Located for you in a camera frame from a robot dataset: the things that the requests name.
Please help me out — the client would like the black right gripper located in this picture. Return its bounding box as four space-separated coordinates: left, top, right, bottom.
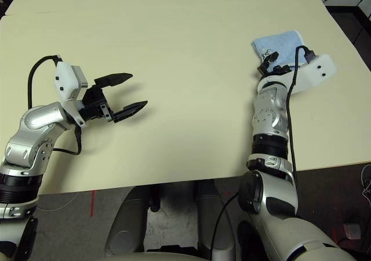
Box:
256 51 293 77

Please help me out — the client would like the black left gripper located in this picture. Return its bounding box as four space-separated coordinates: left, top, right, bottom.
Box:
78 72 148 124

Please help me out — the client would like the light blue towel white trim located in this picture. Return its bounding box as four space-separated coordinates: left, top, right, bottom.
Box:
250 30 311 73

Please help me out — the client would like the black foam floor mat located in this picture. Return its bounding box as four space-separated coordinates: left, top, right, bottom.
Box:
325 5 371 53

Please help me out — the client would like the red tape line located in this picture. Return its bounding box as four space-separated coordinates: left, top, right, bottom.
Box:
89 190 96 218

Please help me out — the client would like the grey robot right leg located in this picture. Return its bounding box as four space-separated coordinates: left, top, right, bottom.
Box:
194 182 236 261

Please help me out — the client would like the grey robot torso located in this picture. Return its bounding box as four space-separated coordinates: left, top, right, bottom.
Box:
94 250 210 261

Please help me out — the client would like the white power adapter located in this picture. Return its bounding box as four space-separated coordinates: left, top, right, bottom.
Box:
343 222 362 241

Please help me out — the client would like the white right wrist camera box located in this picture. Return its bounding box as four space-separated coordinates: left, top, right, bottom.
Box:
257 54 338 96

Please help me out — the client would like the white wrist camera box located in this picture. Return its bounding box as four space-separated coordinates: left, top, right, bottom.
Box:
53 59 90 128
257 54 338 96

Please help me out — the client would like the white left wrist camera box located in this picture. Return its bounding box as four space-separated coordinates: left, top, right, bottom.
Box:
53 59 90 128

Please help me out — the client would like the thin white floor cable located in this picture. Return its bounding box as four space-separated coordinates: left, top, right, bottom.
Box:
37 191 81 213

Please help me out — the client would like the white tangled cable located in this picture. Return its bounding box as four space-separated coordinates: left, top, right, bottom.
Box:
360 163 371 198

